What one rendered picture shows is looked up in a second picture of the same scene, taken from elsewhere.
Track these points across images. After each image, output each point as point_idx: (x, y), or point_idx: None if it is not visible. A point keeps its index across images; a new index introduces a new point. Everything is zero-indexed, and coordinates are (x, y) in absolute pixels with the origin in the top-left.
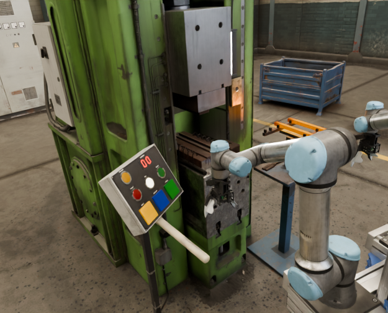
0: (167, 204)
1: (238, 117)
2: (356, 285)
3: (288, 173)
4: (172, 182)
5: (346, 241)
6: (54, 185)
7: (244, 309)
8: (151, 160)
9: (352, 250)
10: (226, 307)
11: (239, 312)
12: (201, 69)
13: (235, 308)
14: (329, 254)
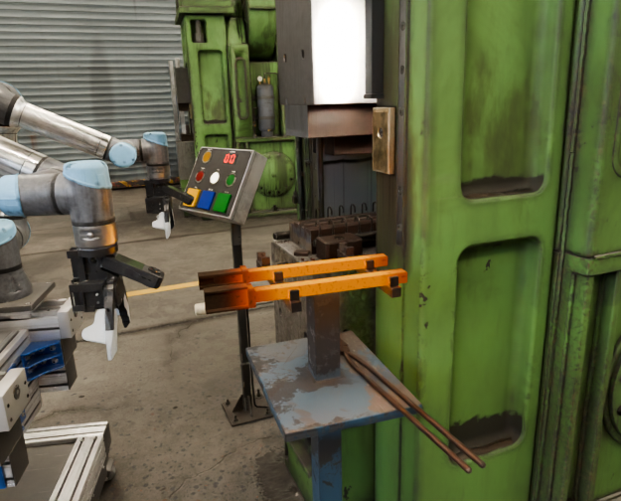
0: (205, 208)
1: (390, 209)
2: None
3: (288, 359)
4: (227, 197)
5: None
6: None
7: (225, 495)
8: (233, 161)
9: None
10: (244, 475)
11: (225, 488)
12: (286, 63)
13: (233, 484)
14: None
